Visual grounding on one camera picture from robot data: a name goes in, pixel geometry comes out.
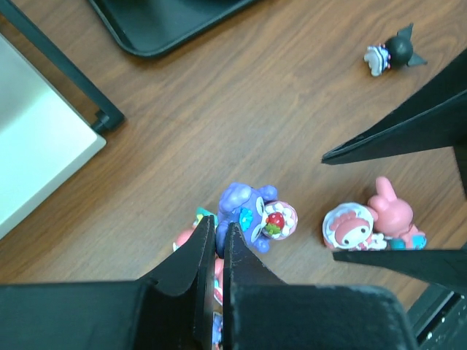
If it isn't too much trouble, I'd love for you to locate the black imp toy left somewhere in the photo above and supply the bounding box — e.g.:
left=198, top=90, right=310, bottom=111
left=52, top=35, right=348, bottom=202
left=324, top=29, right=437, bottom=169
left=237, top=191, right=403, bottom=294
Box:
left=212, top=312, right=223, bottom=349

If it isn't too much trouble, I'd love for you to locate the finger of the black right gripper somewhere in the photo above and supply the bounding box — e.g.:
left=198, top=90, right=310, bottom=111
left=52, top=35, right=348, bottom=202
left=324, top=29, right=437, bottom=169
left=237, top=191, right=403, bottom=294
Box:
left=333, top=249, right=466, bottom=295
left=322, top=51, right=466, bottom=165

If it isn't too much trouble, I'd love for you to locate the beige black three-tier shelf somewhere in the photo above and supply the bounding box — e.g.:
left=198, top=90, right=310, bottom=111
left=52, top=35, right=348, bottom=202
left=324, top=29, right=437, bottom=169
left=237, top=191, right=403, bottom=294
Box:
left=1, top=1, right=125, bottom=236

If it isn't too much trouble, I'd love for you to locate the purple bunny holding cake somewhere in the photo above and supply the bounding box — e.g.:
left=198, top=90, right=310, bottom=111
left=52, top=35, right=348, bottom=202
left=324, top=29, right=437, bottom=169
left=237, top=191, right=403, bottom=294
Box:
left=216, top=182, right=298, bottom=258

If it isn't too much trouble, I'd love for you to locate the black imp toy right upper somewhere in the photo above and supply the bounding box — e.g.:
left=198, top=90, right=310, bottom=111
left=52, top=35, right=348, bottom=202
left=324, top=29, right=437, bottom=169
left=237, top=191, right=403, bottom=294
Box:
left=363, top=23, right=428, bottom=77

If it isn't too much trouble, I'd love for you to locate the black imp toy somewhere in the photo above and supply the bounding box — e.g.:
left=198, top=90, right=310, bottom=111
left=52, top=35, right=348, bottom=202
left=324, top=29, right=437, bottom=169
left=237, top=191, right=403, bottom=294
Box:
left=363, top=23, right=428, bottom=77
left=212, top=312, right=223, bottom=349

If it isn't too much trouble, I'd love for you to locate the pink bunny blue skirt toy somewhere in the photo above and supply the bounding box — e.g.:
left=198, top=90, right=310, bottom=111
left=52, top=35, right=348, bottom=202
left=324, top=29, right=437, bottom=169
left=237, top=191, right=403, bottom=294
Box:
left=368, top=176, right=427, bottom=250

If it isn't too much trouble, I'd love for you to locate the black plastic tray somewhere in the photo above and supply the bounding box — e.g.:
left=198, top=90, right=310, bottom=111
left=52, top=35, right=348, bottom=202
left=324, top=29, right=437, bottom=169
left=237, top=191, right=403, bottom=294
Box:
left=89, top=0, right=254, bottom=58

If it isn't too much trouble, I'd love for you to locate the pink bunny white bonnet toy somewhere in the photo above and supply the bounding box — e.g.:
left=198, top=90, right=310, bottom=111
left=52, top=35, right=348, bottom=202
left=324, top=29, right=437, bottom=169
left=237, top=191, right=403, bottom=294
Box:
left=322, top=202, right=387, bottom=251

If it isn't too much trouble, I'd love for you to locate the pink bunny green hat toy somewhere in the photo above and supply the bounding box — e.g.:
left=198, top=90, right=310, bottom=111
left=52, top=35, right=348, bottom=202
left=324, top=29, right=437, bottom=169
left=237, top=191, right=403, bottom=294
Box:
left=172, top=207, right=212, bottom=252

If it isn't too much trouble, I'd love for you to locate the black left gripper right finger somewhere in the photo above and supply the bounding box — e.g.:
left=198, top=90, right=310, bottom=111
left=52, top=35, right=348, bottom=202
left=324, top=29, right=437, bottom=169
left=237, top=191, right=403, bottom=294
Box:
left=223, top=223, right=418, bottom=349

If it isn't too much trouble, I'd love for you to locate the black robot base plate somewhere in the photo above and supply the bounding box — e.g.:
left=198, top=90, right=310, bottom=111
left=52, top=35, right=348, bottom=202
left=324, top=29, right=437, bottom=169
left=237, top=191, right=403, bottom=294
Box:
left=408, top=285, right=467, bottom=350

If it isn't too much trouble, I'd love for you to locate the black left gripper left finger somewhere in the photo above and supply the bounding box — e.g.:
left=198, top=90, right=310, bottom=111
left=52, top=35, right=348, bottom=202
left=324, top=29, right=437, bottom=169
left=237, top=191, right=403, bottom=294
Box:
left=1, top=217, right=215, bottom=349

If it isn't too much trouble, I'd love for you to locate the pink bunny frilly dress toy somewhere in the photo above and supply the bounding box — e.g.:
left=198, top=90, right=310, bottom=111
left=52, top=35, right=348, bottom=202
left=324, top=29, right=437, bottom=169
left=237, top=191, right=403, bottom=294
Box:
left=214, top=257, right=224, bottom=306

